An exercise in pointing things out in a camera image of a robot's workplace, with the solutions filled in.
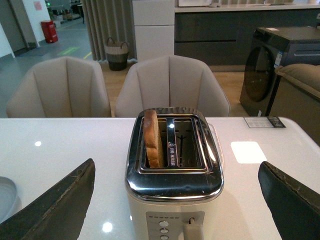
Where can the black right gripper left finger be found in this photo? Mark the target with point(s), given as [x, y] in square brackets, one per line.
[59, 213]

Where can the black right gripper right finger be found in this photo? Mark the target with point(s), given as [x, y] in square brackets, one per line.
[295, 208]

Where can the light blue plate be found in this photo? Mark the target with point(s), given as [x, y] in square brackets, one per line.
[8, 198]

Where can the brown bread slice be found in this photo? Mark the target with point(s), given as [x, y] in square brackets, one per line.
[152, 140]

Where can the black white info label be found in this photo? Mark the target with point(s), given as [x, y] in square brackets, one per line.
[264, 122]

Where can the cream chrome two-slot toaster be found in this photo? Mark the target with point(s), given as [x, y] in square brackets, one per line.
[178, 201]

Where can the beige chair on left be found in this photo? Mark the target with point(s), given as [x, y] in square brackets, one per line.
[62, 87]

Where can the beige chair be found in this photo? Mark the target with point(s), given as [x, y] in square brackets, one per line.
[171, 81]
[62, 87]

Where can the dark grey washing machine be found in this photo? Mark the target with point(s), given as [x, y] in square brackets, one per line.
[270, 48]

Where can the beige chair in middle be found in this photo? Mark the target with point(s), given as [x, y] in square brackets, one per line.
[171, 81]

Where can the woven laundry basket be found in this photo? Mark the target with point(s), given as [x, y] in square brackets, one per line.
[116, 54]

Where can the dark grey kitchen counter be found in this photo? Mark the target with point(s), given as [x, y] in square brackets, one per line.
[222, 36]

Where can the beige curtain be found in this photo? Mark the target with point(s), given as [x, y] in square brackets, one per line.
[109, 18]

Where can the white refrigerator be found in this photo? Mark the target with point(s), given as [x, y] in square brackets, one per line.
[154, 28]

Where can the white microwave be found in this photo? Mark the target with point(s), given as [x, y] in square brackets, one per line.
[194, 3]

